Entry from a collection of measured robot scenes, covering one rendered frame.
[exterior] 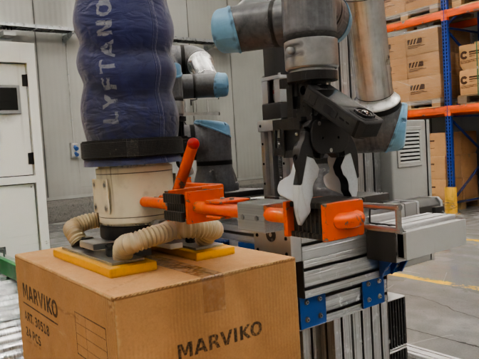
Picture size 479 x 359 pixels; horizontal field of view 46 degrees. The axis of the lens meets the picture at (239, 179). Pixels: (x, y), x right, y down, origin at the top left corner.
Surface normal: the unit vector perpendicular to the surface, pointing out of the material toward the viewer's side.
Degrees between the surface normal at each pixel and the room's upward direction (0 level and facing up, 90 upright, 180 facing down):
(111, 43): 110
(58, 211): 90
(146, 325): 90
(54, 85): 90
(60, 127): 90
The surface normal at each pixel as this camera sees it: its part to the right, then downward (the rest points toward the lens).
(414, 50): -0.78, 0.04
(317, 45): 0.08, 0.05
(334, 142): 0.59, 0.01
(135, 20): 0.40, -0.09
